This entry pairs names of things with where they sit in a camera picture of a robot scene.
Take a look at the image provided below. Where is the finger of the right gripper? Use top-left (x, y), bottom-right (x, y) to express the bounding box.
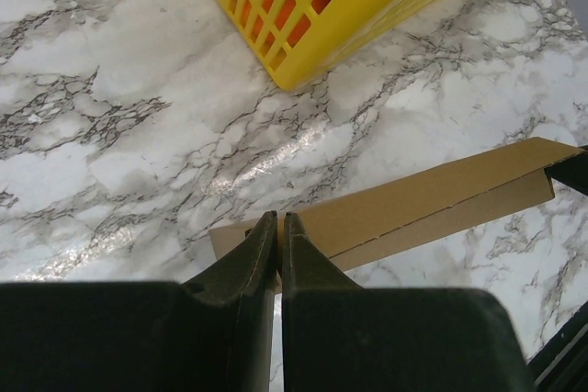
top-left (546, 146), bottom-right (588, 196)

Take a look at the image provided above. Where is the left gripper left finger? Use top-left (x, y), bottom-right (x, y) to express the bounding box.
top-left (1, 211), bottom-right (277, 391)

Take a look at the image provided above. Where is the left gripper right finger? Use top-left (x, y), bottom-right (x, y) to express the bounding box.
top-left (281, 213), bottom-right (534, 391)

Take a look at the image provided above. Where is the brown cardboard box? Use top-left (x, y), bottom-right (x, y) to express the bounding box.
top-left (198, 138), bottom-right (582, 296)

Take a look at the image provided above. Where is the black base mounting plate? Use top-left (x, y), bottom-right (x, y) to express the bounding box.
top-left (528, 303), bottom-right (588, 392)

